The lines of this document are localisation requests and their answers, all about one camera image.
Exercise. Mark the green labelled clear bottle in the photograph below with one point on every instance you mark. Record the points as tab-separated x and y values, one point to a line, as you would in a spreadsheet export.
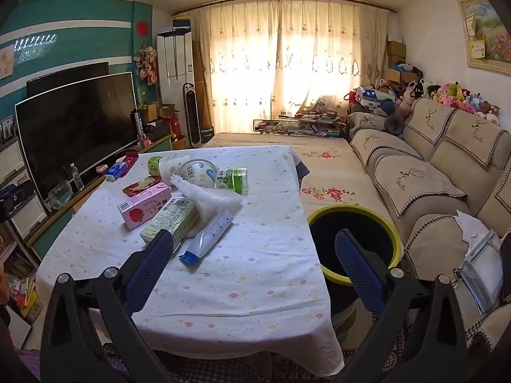
235	181

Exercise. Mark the white crumpled paper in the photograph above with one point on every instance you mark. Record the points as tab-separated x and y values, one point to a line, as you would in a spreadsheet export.
471	223

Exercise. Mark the yellow rimmed dark bin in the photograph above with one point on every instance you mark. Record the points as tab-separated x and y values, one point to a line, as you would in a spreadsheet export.
323	243

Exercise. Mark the cluttered glass coffee table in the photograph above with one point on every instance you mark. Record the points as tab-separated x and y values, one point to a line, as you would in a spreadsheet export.
299	121

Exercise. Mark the white dotted tablecloth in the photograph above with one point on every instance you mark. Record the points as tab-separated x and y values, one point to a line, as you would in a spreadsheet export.
247	271

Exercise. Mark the white standing air conditioner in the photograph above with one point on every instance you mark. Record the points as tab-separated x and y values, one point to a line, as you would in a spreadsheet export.
175	64

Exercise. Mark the yellow bucket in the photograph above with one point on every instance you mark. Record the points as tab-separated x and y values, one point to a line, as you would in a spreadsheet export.
179	143

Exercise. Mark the black white printed tube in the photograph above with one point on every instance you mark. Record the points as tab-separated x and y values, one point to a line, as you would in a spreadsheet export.
139	121

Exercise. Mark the green white carton box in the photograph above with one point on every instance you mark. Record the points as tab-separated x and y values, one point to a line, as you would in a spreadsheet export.
171	217

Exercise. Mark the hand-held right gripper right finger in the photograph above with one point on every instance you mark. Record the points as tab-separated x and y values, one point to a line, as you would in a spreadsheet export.
359	271

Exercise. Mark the black flat monitor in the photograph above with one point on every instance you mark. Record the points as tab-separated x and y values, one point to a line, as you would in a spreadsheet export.
68	75

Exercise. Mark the green white bottle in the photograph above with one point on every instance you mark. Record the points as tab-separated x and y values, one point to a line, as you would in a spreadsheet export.
153	166

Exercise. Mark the beige sofa with deer covers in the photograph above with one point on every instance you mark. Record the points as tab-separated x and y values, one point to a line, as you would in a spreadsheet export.
451	155

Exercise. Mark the stack of cardboard boxes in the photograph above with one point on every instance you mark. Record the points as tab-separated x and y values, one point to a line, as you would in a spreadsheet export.
396	50

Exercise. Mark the blue tissue pack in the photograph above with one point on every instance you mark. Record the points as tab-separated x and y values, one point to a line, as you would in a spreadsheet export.
115	171

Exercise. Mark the cream embroidered curtain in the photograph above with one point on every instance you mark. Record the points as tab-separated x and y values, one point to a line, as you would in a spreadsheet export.
239	48
335	40

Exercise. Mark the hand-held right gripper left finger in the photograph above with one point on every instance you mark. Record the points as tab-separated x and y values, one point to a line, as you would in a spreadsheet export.
149	271

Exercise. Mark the beige floral sheet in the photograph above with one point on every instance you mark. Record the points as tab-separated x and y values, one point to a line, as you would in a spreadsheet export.
327	171

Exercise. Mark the blue white toothpaste tube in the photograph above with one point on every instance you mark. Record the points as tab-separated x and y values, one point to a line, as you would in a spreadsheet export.
207	237

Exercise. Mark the pile of plush toys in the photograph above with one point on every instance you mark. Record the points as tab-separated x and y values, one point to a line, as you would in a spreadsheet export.
451	91

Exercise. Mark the red round wall ornament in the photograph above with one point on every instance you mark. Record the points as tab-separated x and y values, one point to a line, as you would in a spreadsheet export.
142	28

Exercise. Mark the framed flower painting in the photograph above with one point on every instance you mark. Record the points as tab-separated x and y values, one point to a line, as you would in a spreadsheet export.
491	28

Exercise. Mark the red flat packet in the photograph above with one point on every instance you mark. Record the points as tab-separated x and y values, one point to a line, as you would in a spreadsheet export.
129	158

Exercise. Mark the large curved television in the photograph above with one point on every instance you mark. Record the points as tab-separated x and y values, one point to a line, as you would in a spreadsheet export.
72	127

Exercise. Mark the clear water bottle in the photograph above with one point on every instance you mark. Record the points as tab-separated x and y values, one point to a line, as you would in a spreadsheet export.
77	179

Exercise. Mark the red white snack packet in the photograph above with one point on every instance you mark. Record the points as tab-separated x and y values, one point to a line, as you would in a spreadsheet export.
141	186

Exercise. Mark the white storage drawers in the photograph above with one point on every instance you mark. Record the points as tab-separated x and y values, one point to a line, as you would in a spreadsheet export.
28	219

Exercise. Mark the black white tower fan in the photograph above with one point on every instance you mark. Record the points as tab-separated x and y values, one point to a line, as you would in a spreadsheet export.
191	115

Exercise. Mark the cartoon wall picture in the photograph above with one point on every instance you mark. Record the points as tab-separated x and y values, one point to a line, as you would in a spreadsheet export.
6	62

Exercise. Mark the hanging artificial flower decoration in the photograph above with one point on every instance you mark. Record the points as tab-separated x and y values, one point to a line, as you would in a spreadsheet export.
145	64

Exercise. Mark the clear plastic pouch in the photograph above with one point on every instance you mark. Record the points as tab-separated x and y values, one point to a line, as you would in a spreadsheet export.
479	275

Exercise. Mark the open brown cardboard box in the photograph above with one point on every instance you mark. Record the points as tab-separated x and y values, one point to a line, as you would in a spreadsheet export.
147	109
167	109

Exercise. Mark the white plastic wrapper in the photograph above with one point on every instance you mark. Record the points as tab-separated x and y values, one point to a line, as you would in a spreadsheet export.
215	201

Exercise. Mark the pink strawberry milk carton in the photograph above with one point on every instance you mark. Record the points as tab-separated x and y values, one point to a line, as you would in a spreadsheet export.
143	207

